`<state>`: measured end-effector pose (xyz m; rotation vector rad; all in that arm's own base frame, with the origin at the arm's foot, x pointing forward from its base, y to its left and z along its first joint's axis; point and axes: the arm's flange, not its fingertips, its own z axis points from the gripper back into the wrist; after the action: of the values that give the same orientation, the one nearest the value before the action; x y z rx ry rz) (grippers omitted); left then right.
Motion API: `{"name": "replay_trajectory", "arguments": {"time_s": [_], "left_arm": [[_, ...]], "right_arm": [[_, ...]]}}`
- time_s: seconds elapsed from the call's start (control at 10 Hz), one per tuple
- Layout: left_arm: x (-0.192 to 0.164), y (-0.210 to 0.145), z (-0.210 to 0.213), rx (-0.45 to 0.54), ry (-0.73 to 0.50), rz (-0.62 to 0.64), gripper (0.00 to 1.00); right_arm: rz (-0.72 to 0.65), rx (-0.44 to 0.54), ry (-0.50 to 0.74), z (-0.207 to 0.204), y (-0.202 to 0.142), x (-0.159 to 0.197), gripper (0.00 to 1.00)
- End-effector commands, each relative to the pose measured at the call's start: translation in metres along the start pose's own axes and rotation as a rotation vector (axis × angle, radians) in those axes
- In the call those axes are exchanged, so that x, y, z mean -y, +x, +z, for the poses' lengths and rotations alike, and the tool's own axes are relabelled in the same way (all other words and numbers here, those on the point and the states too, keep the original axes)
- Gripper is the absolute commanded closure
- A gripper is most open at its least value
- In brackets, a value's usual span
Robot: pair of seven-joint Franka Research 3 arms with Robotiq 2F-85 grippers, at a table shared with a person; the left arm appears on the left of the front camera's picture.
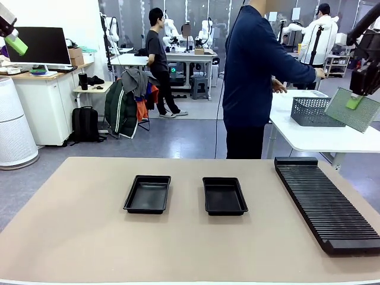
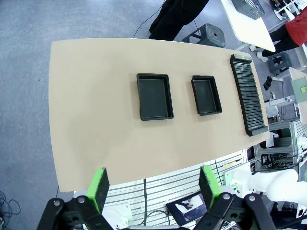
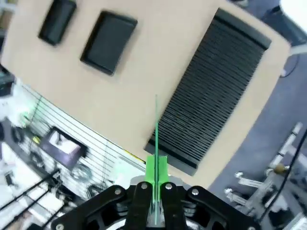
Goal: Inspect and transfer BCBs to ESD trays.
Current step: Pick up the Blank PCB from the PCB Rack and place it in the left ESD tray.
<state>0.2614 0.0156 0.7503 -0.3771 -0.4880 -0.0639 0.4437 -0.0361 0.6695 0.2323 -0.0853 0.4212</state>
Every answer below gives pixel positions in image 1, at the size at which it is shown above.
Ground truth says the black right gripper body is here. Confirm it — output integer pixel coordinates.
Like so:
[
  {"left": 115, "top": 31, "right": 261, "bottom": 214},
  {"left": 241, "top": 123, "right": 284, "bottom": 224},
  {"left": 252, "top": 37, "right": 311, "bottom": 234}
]
[{"left": 354, "top": 29, "right": 380, "bottom": 72}]

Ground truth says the black backpack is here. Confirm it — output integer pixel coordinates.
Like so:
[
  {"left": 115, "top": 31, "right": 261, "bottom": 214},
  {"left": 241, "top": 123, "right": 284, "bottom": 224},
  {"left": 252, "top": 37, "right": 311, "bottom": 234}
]
[{"left": 70, "top": 106, "right": 101, "bottom": 145}]

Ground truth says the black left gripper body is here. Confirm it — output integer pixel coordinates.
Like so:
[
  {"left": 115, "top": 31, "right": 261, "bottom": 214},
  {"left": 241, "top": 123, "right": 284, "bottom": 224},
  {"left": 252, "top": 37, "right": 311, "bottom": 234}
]
[{"left": 0, "top": 16, "right": 15, "bottom": 38}]

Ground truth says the black computer monitor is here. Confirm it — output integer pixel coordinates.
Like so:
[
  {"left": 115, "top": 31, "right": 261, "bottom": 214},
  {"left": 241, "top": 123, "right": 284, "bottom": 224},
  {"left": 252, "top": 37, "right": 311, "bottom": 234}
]
[{"left": 1, "top": 26, "right": 72, "bottom": 72}]

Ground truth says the black tripod stand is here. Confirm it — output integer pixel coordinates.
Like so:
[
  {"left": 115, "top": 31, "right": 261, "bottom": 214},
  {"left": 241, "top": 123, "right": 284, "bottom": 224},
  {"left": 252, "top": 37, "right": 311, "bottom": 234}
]
[{"left": 308, "top": 25, "right": 326, "bottom": 68}]

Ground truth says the small cardboard box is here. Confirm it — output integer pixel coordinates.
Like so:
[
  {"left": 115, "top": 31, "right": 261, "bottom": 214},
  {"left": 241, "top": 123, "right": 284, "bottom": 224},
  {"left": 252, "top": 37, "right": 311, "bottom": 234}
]
[{"left": 67, "top": 47, "right": 85, "bottom": 67}]

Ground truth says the white side table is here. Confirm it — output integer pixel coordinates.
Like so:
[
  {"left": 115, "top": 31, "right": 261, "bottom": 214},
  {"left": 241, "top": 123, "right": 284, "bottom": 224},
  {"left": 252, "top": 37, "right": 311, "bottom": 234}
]
[{"left": 268, "top": 90, "right": 380, "bottom": 172}]

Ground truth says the person's right forearm navy sleeve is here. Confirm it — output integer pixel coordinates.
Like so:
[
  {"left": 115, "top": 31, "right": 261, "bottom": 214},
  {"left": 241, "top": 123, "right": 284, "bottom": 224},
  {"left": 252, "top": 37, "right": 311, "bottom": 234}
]
[{"left": 285, "top": 56, "right": 318, "bottom": 86}]

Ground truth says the person in white jacket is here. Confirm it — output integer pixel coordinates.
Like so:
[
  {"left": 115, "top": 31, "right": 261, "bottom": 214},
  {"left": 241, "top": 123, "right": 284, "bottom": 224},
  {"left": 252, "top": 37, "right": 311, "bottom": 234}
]
[{"left": 299, "top": 2, "right": 339, "bottom": 90}]

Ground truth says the white cabinet wooden top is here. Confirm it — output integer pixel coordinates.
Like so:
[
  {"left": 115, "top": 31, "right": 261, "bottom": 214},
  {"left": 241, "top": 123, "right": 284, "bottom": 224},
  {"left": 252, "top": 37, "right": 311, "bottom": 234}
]
[{"left": 13, "top": 62, "right": 95, "bottom": 147}]

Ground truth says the dark green striped jacket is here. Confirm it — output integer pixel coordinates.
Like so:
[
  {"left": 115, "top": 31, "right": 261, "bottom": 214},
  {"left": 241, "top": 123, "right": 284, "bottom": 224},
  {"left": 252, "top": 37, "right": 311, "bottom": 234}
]
[{"left": 104, "top": 78, "right": 139, "bottom": 140}]

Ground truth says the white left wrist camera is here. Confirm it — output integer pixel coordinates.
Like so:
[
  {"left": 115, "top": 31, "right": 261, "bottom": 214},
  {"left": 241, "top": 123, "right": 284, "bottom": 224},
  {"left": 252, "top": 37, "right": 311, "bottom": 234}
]
[{"left": 0, "top": 1, "right": 18, "bottom": 27}]

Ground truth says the white cylindrical air purifier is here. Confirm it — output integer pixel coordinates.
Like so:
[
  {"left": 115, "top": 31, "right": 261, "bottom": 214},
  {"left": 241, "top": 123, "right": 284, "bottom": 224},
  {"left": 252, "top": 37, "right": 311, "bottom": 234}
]
[{"left": 0, "top": 75, "right": 39, "bottom": 170}]

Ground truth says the grey mesh plastic basket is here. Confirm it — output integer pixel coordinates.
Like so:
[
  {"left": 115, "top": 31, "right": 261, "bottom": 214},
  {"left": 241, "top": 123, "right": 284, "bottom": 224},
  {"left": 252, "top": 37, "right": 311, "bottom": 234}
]
[{"left": 290, "top": 97, "right": 347, "bottom": 128}]

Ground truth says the black slotted board rack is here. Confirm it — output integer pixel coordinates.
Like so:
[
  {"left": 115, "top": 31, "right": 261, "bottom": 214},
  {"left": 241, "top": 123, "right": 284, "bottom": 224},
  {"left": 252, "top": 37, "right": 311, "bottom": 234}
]
[{"left": 274, "top": 156, "right": 380, "bottom": 256}]

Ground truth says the small wooden side table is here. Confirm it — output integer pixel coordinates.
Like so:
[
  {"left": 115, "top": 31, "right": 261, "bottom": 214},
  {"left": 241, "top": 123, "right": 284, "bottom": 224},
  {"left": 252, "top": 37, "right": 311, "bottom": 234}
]
[{"left": 72, "top": 81, "right": 113, "bottom": 107}]

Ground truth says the person in dark grey t-shirt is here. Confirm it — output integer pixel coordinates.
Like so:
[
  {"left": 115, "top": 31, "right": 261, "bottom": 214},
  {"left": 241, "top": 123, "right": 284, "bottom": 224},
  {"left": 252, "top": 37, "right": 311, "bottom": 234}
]
[{"left": 145, "top": 8, "right": 189, "bottom": 119}]

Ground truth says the white background robot table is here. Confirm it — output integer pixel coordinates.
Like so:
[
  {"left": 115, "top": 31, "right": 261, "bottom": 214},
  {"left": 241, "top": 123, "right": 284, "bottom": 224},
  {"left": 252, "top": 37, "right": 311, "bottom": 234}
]
[{"left": 165, "top": 50, "right": 217, "bottom": 90}]

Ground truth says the person in navy jacket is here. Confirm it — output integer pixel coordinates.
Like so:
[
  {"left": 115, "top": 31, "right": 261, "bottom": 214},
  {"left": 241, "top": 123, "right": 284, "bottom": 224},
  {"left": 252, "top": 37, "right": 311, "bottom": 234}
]
[{"left": 222, "top": 0, "right": 318, "bottom": 160}]

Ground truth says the person's left hand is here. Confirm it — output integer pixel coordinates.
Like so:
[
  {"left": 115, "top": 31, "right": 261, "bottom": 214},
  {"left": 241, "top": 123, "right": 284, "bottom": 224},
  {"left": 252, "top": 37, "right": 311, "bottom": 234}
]
[{"left": 271, "top": 77, "right": 288, "bottom": 94}]

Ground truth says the grey step stool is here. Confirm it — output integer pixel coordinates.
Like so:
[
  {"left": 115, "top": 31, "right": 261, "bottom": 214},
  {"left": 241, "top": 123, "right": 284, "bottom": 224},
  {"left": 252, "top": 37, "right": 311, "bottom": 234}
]
[{"left": 189, "top": 76, "right": 210, "bottom": 100}]

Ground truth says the black plastic ESD tray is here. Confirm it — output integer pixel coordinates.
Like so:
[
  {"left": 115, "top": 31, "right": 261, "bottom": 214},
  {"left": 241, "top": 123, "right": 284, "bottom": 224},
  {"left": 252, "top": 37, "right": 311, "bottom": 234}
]
[
  {"left": 123, "top": 175, "right": 172, "bottom": 214},
  {"left": 202, "top": 177, "right": 249, "bottom": 216}
]

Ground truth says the grey garment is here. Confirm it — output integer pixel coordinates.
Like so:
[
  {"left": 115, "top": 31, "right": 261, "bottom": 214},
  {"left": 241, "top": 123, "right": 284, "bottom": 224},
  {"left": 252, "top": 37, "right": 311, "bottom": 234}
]
[{"left": 121, "top": 67, "right": 150, "bottom": 97}]

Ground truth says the orange jacket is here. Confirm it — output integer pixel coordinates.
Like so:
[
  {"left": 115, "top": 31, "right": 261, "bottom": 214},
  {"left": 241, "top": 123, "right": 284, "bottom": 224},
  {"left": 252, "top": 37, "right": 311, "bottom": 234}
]
[{"left": 135, "top": 84, "right": 160, "bottom": 121}]

